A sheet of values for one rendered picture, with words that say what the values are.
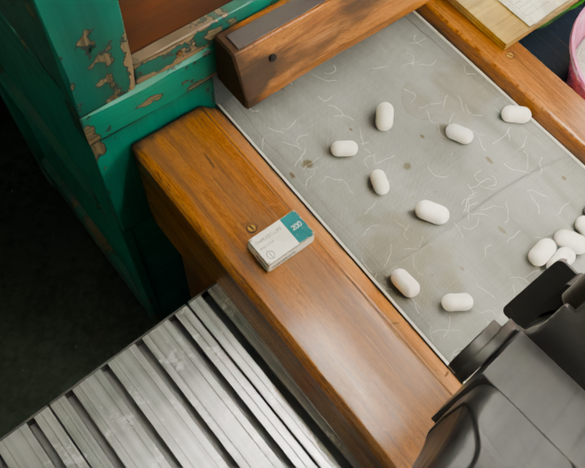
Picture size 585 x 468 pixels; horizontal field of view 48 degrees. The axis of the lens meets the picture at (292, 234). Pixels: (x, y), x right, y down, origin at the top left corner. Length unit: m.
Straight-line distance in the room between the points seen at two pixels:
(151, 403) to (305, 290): 0.21
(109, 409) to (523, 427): 0.49
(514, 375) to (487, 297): 0.36
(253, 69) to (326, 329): 0.28
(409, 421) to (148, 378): 0.28
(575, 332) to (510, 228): 0.37
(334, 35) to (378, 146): 0.14
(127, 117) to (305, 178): 0.21
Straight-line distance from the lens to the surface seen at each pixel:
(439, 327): 0.71
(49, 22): 0.60
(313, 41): 0.76
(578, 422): 0.39
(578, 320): 0.42
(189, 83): 0.75
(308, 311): 0.66
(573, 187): 0.84
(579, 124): 0.86
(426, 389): 0.66
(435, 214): 0.74
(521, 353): 0.39
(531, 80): 0.88
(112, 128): 0.73
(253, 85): 0.73
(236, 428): 0.73
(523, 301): 0.56
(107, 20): 0.63
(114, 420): 0.75
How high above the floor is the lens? 1.39
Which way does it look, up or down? 64 degrees down
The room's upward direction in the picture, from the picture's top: 8 degrees clockwise
